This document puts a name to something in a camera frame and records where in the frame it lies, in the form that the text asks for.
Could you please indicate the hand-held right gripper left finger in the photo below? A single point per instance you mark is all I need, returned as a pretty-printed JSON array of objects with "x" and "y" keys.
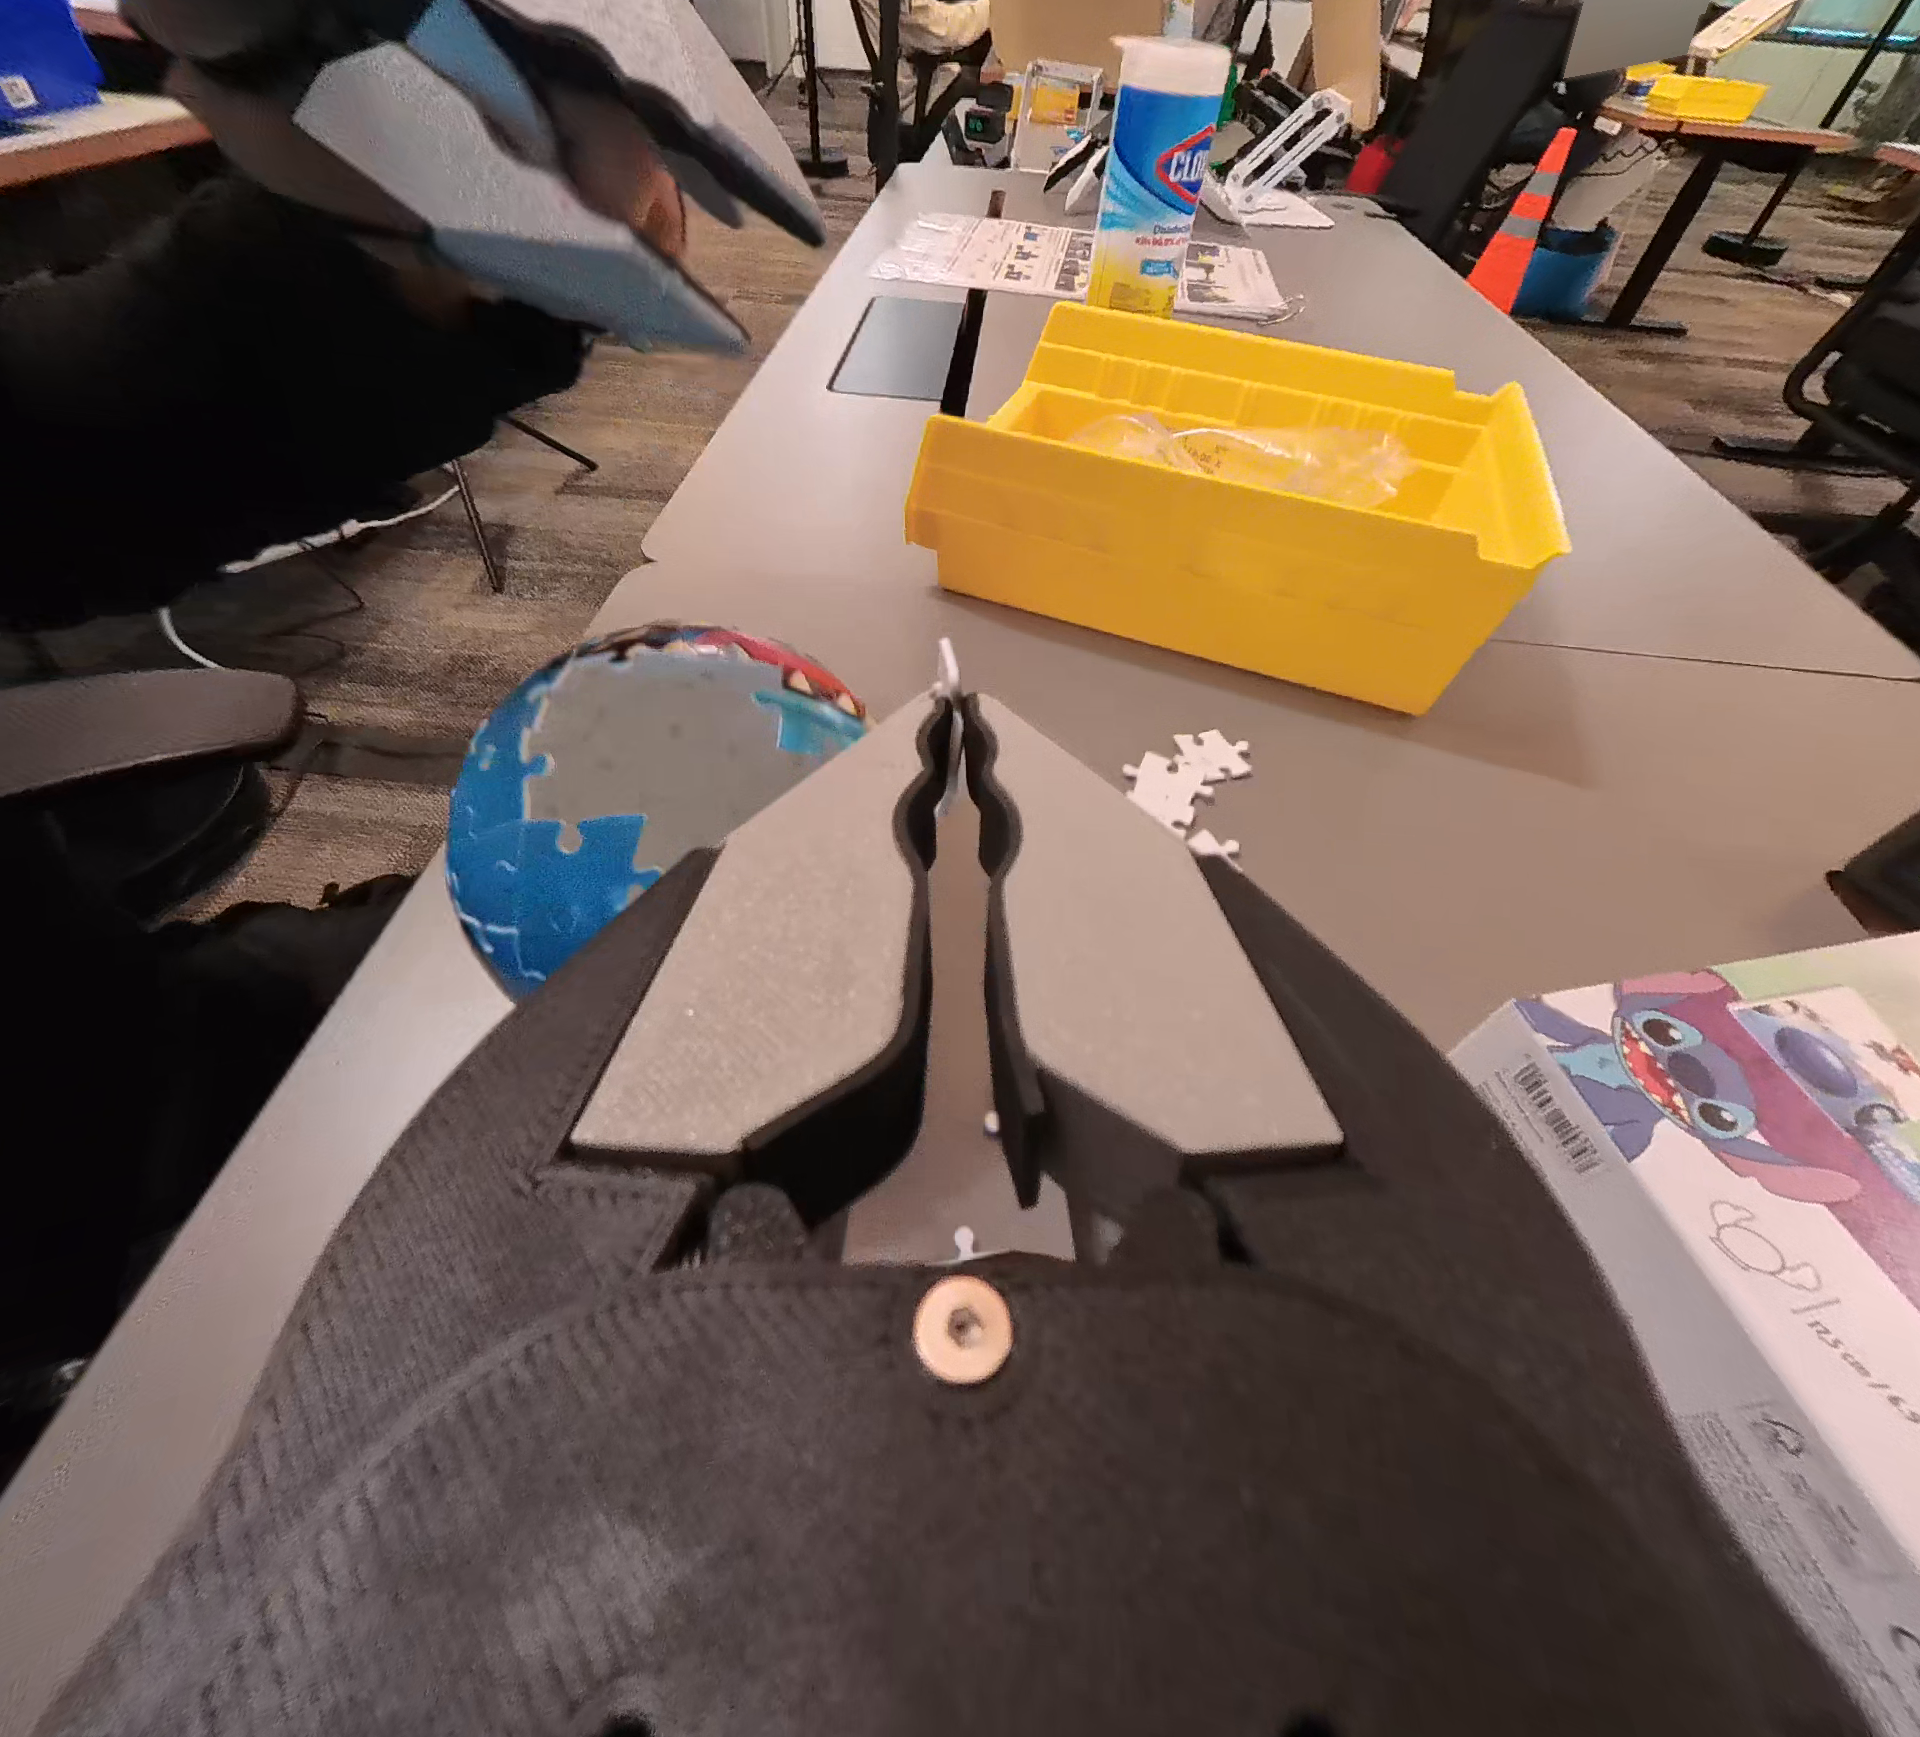
[{"x": 779, "y": 990}]

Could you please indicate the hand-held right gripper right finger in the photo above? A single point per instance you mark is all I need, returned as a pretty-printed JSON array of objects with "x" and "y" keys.
[{"x": 1138, "y": 1001}]

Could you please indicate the blue puzzle ball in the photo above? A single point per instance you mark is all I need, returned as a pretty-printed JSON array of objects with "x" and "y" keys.
[{"x": 598, "y": 838}]

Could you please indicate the blue printed puzzle piece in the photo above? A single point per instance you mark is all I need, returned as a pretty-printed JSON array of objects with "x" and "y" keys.
[{"x": 942, "y": 717}]

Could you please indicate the person's left forearm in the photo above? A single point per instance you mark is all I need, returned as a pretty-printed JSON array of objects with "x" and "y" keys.
[{"x": 225, "y": 384}]

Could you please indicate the white puzzle piece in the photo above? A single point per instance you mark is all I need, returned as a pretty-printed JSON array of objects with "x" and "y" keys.
[
  {"x": 1160, "y": 780},
  {"x": 1213, "y": 844},
  {"x": 1219, "y": 750}
]

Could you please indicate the printed puzzle box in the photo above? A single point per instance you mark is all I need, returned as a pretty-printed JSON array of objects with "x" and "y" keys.
[{"x": 1724, "y": 1135}]

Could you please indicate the large blue storage bin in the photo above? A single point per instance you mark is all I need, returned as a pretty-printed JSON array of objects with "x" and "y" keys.
[{"x": 36, "y": 30}]

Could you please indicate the wooden side desk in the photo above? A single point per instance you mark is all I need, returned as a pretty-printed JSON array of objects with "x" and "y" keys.
[{"x": 89, "y": 139}]

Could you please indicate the yellow plastic bin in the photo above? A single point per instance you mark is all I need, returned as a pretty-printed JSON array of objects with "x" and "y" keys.
[{"x": 1232, "y": 551}]

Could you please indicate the clear box with yellow label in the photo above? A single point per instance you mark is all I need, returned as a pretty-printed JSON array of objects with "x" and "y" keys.
[{"x": 1058, "y": 102}]

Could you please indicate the dark desk hatch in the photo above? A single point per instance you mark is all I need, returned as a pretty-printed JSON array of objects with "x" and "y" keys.
[{"x": 901, "y": 338}]

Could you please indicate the printed paper sheet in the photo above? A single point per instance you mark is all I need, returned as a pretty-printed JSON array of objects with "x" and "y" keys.
[
  {"x": 987, "y": 251},
  {"x": 1232, "y": 276}
]

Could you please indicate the clear plastic bag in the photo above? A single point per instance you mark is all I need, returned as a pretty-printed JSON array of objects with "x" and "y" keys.
[{"x": 1259, "y": 451}]

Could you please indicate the disinfecting wipes canister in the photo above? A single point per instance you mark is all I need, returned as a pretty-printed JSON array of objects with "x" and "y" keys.
[{"x": 1152, "y": 176}]

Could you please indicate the black chair armrest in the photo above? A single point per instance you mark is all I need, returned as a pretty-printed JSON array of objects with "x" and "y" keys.
[{"x": 134, "y": 717}]

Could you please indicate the white folding stand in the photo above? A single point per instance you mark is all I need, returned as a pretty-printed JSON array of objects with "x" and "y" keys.
[{"x": 1280, "y": 154}]

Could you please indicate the blue tub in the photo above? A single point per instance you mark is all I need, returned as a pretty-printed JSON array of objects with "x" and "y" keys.
[{"x": 1573, "y": 269}]

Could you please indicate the orange traffic cone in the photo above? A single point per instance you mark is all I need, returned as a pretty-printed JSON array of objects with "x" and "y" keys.
[{"x": 1529, "y": 218}]

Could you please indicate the black monitor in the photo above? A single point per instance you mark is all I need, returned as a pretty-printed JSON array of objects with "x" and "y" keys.
[{"x": 1478, "y": 117}]

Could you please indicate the small yellow bin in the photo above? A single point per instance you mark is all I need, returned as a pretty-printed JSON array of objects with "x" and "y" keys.
[{"x": 1713, "y": 91}]

